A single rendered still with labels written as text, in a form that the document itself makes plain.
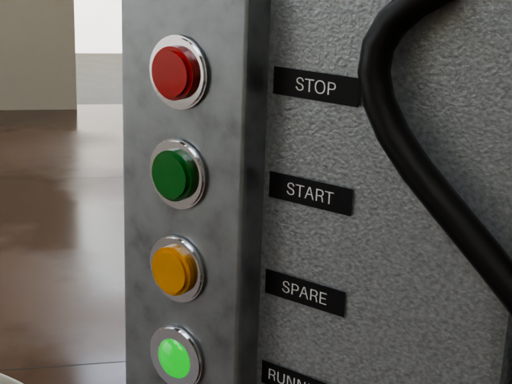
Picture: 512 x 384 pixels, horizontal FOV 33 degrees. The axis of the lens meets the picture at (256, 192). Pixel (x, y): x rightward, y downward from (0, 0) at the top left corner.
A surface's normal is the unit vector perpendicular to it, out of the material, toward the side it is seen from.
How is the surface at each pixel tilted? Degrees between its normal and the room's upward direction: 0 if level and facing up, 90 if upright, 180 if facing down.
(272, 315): 90
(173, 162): 90
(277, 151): 90
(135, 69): 90
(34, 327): 0
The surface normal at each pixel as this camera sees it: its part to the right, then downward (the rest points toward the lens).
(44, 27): 0.22, 0.29
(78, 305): 0.04, -0.95
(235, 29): -0.58, 0.22
